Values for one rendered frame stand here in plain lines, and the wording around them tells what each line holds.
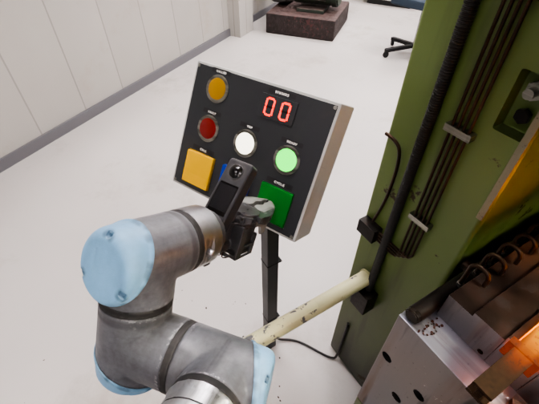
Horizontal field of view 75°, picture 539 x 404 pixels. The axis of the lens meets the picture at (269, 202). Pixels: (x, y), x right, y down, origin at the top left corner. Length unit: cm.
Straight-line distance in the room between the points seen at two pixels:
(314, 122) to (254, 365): 43
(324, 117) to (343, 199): 159
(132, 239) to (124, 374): 18
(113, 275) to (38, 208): 213
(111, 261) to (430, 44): 61
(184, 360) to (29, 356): 150
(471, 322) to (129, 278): 53
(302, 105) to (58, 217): 194
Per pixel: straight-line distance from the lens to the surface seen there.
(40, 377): 185
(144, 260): 41
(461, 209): 78
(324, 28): 447
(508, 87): 66
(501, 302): 71
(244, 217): 57
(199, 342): 45
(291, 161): 68
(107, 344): 49
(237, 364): 44
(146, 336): 47
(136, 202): 231
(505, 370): 62
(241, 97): 75
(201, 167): 80
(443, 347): 71
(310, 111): 67
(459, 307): 69
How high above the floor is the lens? 151
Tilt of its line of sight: 44 degrees down
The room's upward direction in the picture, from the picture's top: straight up
